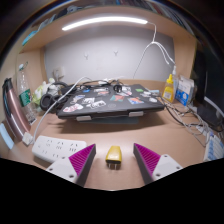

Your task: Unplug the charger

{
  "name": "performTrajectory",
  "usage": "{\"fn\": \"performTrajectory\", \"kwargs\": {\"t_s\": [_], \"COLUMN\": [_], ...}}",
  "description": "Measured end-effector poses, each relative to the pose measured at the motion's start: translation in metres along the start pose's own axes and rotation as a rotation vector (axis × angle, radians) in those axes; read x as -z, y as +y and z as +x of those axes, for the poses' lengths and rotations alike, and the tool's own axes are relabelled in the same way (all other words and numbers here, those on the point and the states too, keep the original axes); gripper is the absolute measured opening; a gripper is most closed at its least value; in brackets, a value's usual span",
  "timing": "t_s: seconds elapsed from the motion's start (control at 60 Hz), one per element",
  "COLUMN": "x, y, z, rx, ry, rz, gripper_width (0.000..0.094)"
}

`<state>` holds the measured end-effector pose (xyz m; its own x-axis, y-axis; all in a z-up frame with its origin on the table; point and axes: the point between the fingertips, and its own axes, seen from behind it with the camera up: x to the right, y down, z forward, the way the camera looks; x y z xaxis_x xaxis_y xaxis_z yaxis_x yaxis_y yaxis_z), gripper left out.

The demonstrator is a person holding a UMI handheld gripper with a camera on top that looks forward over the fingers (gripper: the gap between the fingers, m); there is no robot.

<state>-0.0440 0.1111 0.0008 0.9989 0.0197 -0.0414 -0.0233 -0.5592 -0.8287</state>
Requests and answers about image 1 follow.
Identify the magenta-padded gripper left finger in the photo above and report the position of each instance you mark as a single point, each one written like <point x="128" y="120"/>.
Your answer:
<point x="63" y="168"/>

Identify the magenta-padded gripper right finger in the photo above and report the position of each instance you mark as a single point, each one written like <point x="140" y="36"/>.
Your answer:
<point x="163" y="166"/>

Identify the yellow charger block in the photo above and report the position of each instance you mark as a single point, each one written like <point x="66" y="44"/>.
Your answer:
<point x="113" y="154"/>

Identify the white power strip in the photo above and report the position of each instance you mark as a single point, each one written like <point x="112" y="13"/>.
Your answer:
<point x="50" y="146"/>

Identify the small white packet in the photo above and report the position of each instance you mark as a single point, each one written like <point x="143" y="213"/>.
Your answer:
<point x="27" y="138"/>

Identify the white keyboard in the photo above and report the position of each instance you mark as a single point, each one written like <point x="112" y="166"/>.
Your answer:
<point x="215" y="148"/>

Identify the light blue flat pad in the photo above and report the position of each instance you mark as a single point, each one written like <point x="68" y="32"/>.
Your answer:
<point x="6" y="136"/>

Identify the grey laptop stand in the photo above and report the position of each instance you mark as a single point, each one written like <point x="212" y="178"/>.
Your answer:
<point x="110" y="120"/>

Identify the black headphones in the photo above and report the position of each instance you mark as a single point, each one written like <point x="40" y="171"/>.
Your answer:
<point x="46" y="101"/>

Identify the pink metal thermos jug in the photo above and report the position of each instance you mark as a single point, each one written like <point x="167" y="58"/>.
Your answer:
<point x="15" y="111"/>

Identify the yellow glue bottle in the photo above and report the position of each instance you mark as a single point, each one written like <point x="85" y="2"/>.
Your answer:
<point x="168" y="91"/>

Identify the black laptop with stickers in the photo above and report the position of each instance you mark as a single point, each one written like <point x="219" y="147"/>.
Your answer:
<point x="116" y="105"/>

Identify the blue and white box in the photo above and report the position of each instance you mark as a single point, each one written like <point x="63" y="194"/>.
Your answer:
<point x="184" y="91"/>

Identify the clear plastic water bottle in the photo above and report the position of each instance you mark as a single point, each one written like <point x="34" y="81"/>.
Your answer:
<point x="26" y="98"/>

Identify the white and green plush toy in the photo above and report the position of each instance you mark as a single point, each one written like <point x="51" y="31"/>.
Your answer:
<point x="41" y="90"/>

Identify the black monitor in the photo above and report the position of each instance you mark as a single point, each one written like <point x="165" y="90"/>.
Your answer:
<point x="211" y="86"/>

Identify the wooden shelf with books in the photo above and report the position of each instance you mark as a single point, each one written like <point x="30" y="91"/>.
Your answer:
<point x="43" y="35"/>

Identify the white LED light bar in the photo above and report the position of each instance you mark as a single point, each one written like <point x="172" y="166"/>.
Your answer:
<point x="106" y="20"/>

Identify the white wall socket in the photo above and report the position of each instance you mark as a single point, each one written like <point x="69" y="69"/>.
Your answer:
<point x="59" y="72"/>

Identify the white wall hook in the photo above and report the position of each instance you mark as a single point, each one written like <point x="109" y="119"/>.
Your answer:
<point x="86" y="55"/>
<point x="115" y="53"/>

